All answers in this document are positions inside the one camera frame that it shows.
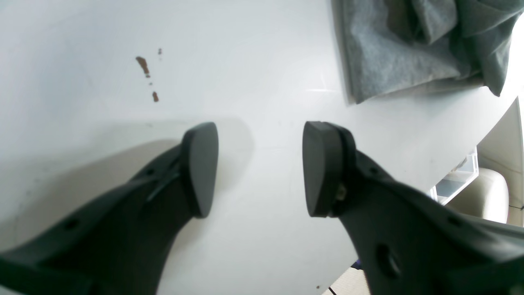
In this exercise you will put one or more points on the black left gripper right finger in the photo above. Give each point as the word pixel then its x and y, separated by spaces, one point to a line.
pixel 407 244

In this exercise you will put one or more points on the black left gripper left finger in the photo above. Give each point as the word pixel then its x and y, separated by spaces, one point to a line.
pixel 118 243

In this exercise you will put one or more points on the grey T-shirt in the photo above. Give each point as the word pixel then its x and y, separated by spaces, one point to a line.
pixel 397 45

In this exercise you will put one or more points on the white storage bin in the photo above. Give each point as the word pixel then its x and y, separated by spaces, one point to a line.
pixel 456 180

